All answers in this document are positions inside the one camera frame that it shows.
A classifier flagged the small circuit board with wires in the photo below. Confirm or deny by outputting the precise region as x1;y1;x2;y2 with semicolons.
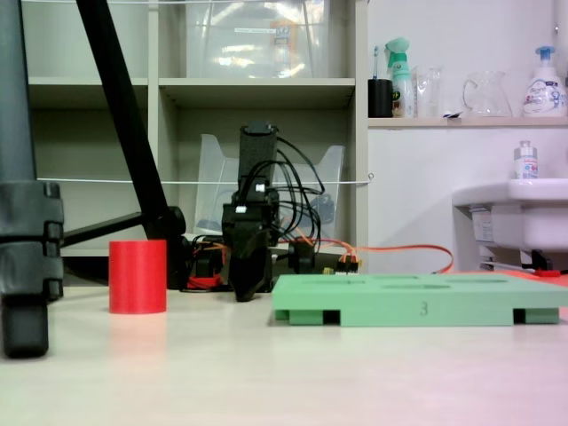
321;252;364;277

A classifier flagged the small clear sanitizer bottle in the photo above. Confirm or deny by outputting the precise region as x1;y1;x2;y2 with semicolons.
513;140;540;181

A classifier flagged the red cylinder block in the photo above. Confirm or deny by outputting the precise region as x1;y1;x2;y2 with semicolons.
108;239;169;315

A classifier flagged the green shape sorting board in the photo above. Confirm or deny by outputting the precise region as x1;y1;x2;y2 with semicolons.
271;273;563;328

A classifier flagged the white sink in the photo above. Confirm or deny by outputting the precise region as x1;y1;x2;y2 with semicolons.
452;177;568;268

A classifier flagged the thin orange cable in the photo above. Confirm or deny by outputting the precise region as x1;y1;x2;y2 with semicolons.
310;238;454;274

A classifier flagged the beige shelf unit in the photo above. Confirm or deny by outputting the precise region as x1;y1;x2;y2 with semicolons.
21;0;370;267

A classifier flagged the green spray bottle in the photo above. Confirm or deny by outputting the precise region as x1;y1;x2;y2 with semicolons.
384;37;416;119

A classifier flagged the clear plastic storage box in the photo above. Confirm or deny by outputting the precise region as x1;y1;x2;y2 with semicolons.
185;0;332;80

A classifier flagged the black servo wire bundle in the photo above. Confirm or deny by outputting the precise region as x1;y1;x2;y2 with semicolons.
248;137;326;249

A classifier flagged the red printed base clamp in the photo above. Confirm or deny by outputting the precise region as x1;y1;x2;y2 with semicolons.
185;273;225;292

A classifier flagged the white foam soap bottle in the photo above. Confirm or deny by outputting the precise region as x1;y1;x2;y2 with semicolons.
522;45;568;118

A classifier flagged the black tripod brace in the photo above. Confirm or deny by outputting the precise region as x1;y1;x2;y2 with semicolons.
61;211;147;249

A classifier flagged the slim black tripod leg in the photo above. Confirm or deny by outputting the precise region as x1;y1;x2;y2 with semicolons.
75;0;185;289

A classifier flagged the thin white cord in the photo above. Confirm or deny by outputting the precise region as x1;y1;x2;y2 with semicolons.
37;172;375;187

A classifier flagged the clear glass pitcher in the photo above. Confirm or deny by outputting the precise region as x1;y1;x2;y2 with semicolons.
462;70;514;119

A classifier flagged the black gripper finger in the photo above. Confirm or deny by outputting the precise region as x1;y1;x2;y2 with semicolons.
223;223;271;304
256;247;274;294

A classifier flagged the thick grey tripod leg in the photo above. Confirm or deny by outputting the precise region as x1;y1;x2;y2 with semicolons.
0;0;66;359

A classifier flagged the clear magazine holder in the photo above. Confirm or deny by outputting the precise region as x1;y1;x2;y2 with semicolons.
193;133;346;243

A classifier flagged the clear plastic container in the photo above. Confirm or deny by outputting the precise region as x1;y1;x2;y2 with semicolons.
412;66;446;119

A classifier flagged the black cup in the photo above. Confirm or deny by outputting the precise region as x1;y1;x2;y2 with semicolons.
367;78;395;119

